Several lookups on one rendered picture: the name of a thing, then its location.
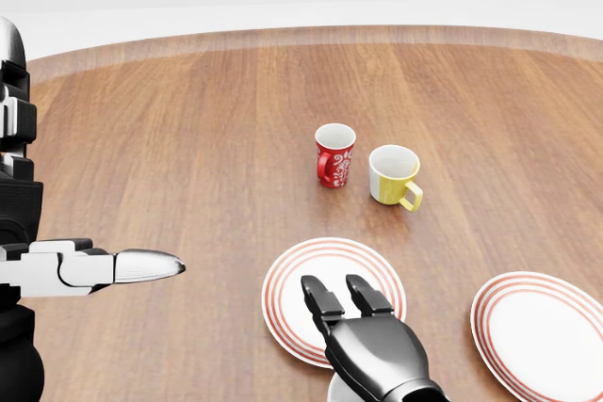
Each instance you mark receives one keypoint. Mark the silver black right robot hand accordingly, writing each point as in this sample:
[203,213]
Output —
[372,350]

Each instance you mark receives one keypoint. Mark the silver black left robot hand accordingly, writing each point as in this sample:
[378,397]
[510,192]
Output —
[28,270]

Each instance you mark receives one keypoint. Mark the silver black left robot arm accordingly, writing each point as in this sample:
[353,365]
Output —
[19,374]

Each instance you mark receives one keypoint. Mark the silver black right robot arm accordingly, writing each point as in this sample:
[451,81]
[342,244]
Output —
[339,392]

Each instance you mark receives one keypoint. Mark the white plate with red rings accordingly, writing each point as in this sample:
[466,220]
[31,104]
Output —
[292,298]
[537,331]

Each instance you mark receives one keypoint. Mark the white and yellow mug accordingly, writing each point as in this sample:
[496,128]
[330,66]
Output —
[391,181]

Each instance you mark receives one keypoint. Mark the red patterned mug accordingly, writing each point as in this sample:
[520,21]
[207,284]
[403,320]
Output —
[335,164]

